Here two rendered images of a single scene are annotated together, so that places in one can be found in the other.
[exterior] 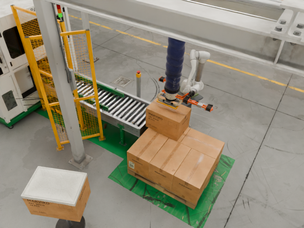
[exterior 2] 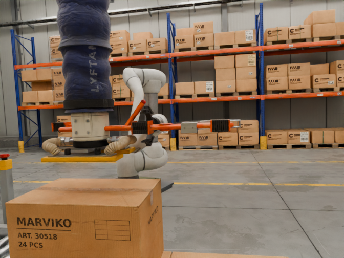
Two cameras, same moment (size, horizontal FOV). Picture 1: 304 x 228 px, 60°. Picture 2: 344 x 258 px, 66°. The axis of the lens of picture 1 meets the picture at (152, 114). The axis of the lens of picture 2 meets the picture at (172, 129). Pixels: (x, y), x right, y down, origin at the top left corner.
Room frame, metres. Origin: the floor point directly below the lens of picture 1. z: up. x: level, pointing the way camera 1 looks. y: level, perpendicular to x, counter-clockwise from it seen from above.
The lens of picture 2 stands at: (1.84, -0.19, 1.32)
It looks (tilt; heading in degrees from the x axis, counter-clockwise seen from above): 4 degrees down; 339
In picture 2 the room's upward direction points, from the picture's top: 2 degrees counter-clockwise
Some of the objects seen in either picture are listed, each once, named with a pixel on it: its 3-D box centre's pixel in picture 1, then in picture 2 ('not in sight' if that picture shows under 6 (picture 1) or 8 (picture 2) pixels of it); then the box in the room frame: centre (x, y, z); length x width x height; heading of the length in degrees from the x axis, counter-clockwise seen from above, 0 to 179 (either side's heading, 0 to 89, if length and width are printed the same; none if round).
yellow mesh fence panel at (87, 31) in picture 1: (71, 97); not in sight; (3.19, 1.25, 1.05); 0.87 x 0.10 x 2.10; 112
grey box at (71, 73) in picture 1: (68, 78); not in sight; (2.89, 1.12, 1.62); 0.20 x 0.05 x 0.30; 60
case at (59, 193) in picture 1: (58, 193); not in sight; (1.66, 1.05, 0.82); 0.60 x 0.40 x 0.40; 83
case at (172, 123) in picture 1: (168, 117); (93, 229); (3.16, -0.26, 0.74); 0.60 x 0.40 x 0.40; 59
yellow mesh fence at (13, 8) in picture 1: (51, 73); not in sight; (3.83, 1.77, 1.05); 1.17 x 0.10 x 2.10; 60
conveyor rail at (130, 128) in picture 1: (86, 107); not in sight; (3.61, 1.20, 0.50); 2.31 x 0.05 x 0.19; 60
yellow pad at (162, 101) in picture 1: (167, 102); (82, 154); (3.07, -0.23, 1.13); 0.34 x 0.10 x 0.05; 61
